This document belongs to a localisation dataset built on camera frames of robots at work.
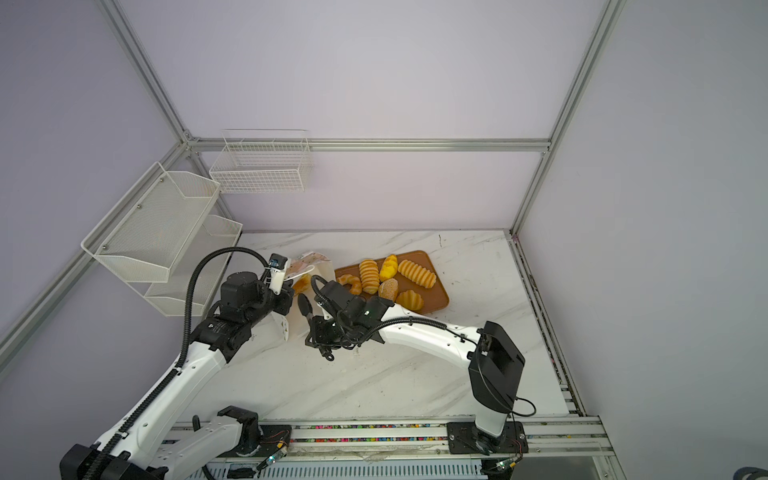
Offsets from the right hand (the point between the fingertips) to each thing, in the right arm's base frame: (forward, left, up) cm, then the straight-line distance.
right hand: (303, 344), depth 71 cm
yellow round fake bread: (+34, -29, -15) cm, 47 cm away
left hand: (+16, +7, +4) cm, 17 cm away
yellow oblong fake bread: (+36, -19, -15) cm, 43 cm away
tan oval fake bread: (+26, -20, -14) cm, 36 cm away
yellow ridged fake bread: (+33, -12, -15) cm, 38 cm away
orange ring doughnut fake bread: (+30, -5, -15) cm, 34 cm away
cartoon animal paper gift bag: (+12, 0, +13) cm, 18 cm away
